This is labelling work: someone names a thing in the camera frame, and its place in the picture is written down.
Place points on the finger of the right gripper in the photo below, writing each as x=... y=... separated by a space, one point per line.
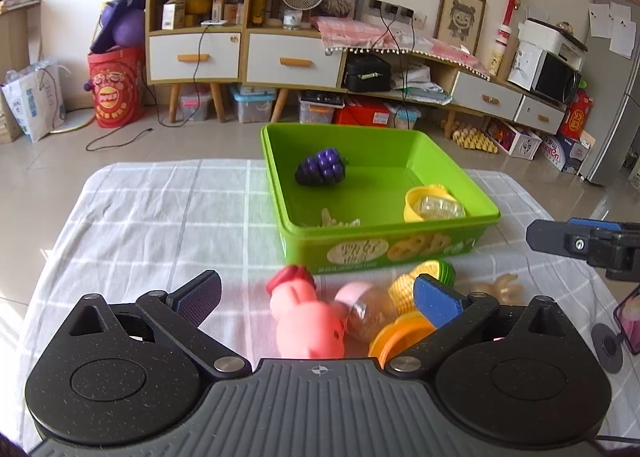
x=617 y=252
x=596 y=224

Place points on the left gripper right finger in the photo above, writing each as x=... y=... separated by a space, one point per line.
x=457 y=319

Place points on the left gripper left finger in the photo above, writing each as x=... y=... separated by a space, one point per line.
x=176 y=317

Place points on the clear capsule pink cap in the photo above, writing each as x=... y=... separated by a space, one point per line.
x=369 y=309

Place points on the yellow plastic toy pot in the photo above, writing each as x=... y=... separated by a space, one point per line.
x=431 y=203

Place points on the pink rubber pig toy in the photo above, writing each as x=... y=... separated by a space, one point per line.
x=306 y=327

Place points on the white dried starfish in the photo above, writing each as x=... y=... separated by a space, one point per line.
x=326 y=220

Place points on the purple plastic grapes toy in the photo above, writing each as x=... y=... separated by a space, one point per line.
x=326 y=167

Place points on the yellow plastic corn toy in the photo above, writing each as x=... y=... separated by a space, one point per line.
x=401 y=291

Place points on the beige rubber octopus toy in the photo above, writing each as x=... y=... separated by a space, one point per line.
x=505 y=289

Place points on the grey checked tablecloth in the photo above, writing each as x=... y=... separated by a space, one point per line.
x=137 y=227

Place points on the silver refrigerator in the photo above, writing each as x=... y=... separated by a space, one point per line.
x=611 y=70

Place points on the green plastic storage box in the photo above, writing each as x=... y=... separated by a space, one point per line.
x=383 y=164

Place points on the low white drawer unit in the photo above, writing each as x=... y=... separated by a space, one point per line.
x=497 y=100

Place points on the red printed bucket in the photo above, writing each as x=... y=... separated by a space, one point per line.
x=115 y=83

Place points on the black bag on shelf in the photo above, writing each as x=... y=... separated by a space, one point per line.
x=367 y=73

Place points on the framed cartoon girl picture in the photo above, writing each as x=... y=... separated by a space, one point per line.
x=459 y=23

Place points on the white paper shopping bag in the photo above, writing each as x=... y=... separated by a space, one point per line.
x=34 y=95

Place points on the wooden cabinet with drawers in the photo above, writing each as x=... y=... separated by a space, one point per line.
x=222 y=42

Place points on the purple plush toy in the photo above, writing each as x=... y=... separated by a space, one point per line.
x=121 y=25

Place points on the pink lace cloth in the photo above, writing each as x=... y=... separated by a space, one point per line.
x=342 y=34

